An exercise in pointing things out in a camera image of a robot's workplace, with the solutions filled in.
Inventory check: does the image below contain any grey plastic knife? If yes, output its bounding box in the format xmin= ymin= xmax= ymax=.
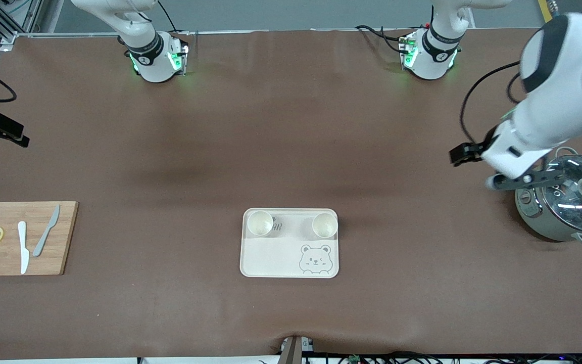
xmin=32 ymin=204 xmax=61 ymax=257

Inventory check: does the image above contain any metal table clamp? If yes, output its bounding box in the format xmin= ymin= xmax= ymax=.
xmin=278 ymin=335 xmax=314 ymax=364

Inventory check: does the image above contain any white paper cup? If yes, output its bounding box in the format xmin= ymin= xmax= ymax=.
xmin=247 ymin=211 xmax=274 ymax=237
xmin=312 ymin=212 xmax=338 ymax=239

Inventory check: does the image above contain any white plastic knife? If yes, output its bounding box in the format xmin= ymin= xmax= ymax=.
xmin=17 ymin=221 xmax=30 ymax=275

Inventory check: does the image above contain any glass pot lid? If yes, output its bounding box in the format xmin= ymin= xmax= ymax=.
xmin=546 ymin=154 xmax=582 ymax=233

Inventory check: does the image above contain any black base cable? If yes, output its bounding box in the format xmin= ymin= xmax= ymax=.
xmin=356 ymin=24 xmax=408 ymax=54

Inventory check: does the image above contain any cream tray with bear print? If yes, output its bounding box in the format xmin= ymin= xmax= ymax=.
xmin=240 ymin=208 xmax=340 ymax=279

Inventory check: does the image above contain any brown table mat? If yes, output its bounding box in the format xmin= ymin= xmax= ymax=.
xmin=0 ymin=29 xmax=582 ymax=360

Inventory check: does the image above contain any grey cooking pot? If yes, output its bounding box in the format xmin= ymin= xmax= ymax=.
xmin=515 ymin=147 xmax=582 ymax=247

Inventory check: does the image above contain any aluminium frame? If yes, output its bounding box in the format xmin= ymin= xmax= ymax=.
xmin=0 ymin=0 xmax=36 ymax=43

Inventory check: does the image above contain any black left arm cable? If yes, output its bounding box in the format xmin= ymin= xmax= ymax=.
xmin=460 ymin=61 xmax=521 ymax=145

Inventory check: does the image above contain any bamboo cutting board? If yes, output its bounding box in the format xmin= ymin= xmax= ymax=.
xmin=0 ymin=201 xmax=79 ymax=277

